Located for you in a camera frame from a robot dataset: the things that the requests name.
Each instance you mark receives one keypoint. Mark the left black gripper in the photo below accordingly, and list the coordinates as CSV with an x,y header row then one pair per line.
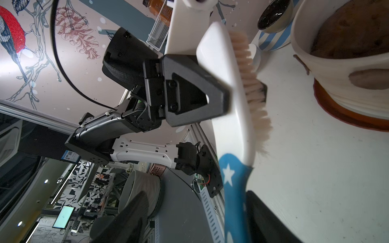
x,y
191,94

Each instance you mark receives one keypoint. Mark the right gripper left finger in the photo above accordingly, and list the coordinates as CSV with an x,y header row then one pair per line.
x,y
129,225

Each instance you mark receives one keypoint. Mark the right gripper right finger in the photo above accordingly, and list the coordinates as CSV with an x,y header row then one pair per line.
x,y
264,225

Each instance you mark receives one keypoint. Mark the white ceramic pot with soil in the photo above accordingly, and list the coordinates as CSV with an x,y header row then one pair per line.
x,y
345,46

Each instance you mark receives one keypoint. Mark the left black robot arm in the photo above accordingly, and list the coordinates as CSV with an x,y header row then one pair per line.
x,y
100,139

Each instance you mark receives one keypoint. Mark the brown pot saucer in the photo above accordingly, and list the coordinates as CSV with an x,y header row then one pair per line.
x,y
347,116

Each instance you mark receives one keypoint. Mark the blue striped plate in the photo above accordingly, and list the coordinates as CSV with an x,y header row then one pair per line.
x,y
273,41

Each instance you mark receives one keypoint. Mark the orange spice jar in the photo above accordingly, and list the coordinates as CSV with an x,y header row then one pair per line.
x,y
158,8

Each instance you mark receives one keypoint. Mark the aluminium mounting rail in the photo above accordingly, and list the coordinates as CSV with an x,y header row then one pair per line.
x,y
213,207

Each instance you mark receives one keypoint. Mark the white wire wall rack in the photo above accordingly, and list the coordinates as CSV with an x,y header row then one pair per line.
x,y
158,34

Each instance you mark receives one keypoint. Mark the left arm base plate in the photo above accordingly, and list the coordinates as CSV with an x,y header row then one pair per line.
x,y
208,167

